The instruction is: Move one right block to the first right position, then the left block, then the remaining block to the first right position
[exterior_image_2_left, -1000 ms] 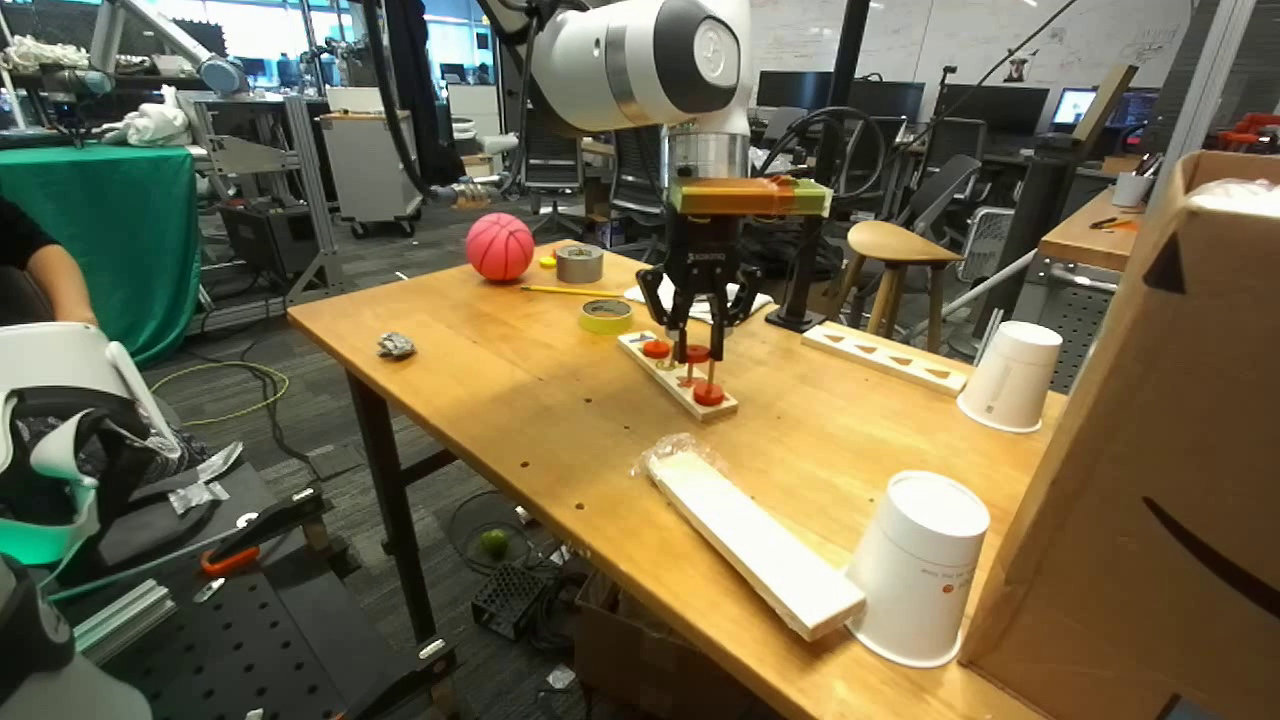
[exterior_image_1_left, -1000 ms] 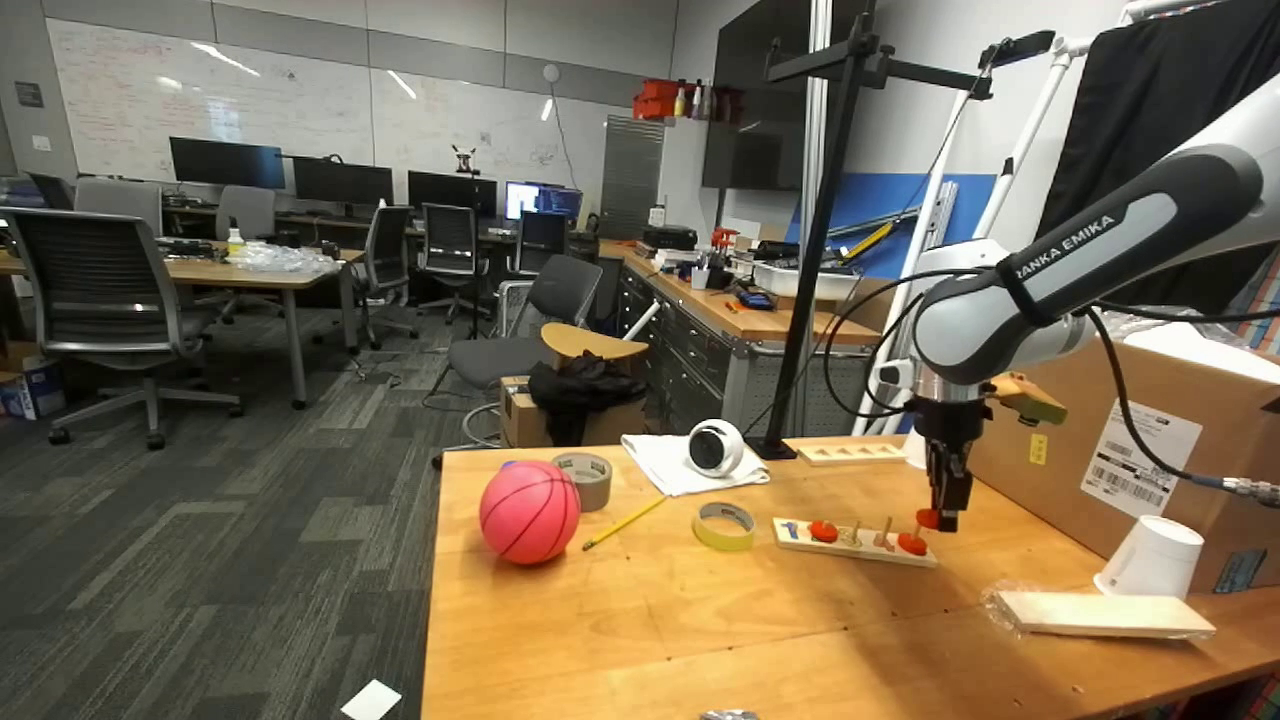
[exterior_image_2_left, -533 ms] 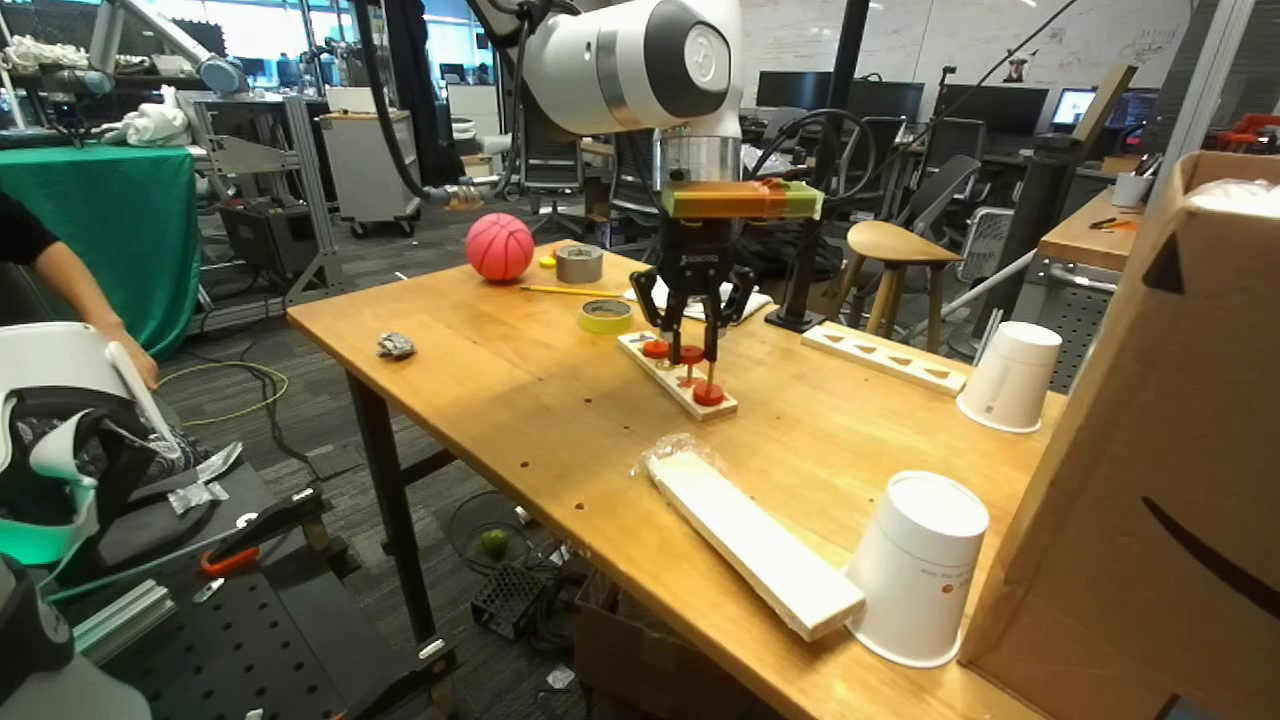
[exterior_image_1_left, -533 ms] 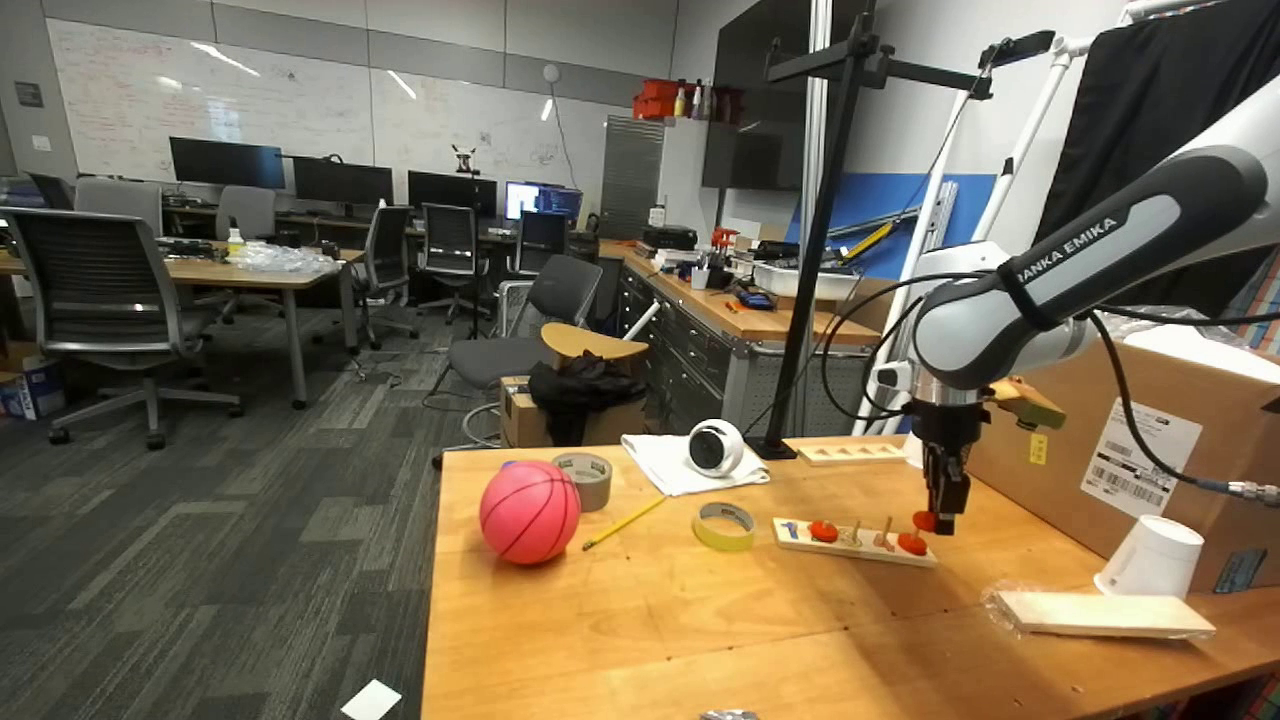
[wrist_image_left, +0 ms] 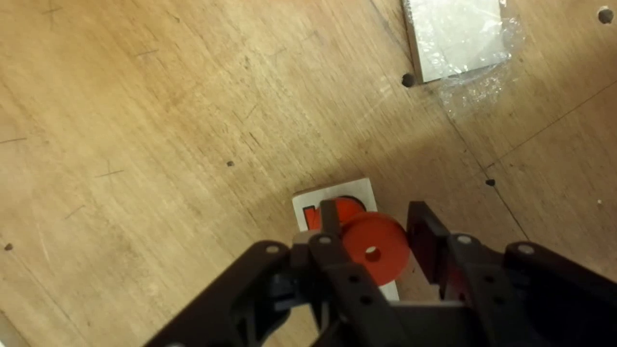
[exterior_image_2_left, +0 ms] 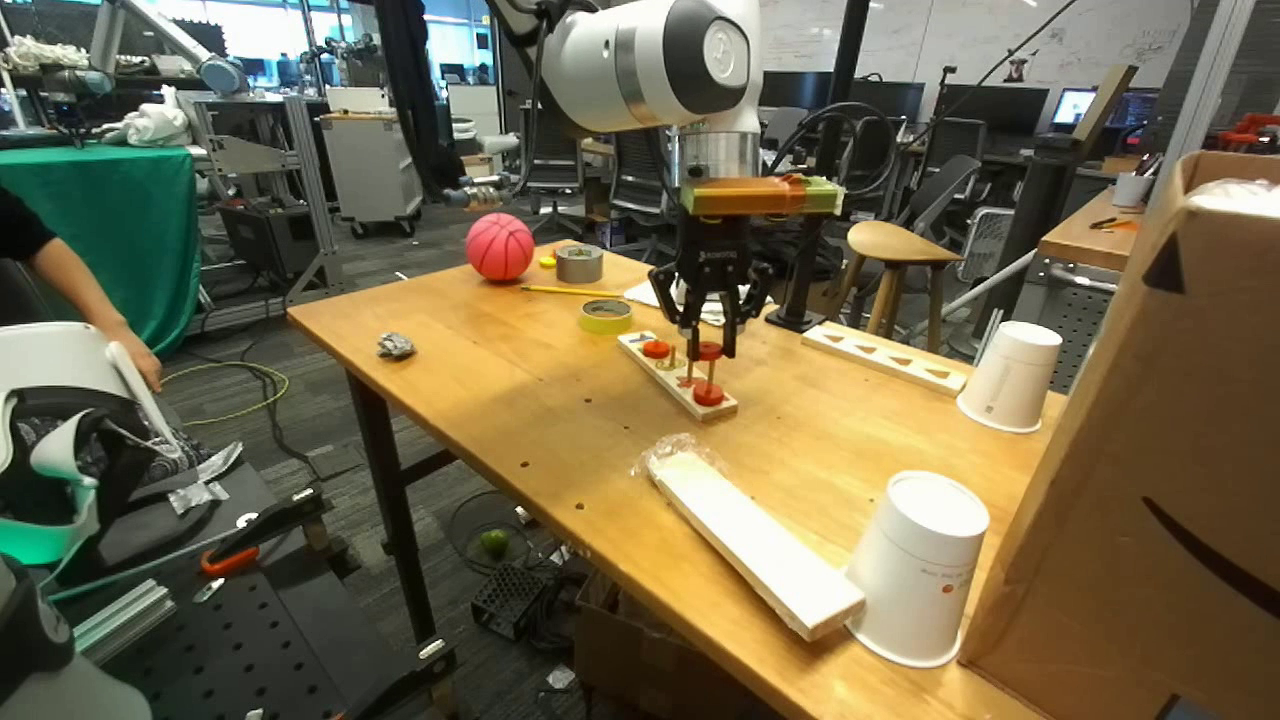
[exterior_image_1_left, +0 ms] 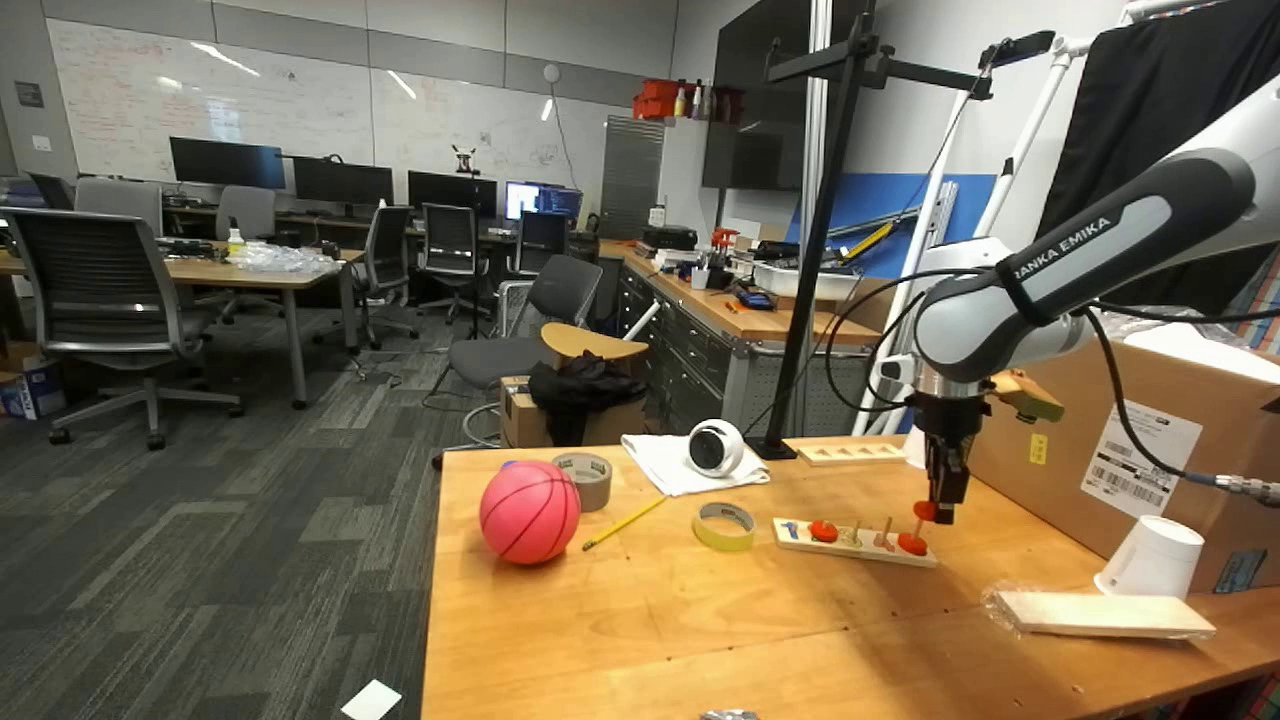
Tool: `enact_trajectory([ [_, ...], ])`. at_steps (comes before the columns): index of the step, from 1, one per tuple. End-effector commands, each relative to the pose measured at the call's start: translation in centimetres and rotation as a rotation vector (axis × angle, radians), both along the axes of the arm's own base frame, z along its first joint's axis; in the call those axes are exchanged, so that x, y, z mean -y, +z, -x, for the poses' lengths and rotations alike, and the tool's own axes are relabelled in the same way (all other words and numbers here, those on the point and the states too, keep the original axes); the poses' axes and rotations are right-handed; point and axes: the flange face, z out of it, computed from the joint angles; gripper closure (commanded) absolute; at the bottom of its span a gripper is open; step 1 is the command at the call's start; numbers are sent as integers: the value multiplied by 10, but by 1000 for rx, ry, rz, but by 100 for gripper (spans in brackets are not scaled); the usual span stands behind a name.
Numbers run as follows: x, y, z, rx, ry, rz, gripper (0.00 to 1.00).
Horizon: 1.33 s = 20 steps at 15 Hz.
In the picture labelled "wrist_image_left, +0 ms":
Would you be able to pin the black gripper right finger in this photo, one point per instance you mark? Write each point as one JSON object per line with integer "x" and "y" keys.
{"x": 532, "y": 289}

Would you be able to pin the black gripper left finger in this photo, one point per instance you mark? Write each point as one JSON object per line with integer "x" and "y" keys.
{"x": 256, "y": 289}

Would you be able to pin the red round block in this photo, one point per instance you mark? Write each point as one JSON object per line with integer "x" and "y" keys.
{"x": 349, "y": 206}
{"x": 385, "y": 233}

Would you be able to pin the white peg board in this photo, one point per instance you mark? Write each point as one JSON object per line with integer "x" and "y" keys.
{"x": 352, "y": 187}

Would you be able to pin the white foam board in plastic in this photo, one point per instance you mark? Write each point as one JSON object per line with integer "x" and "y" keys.
{"x": 449, "y": 31}

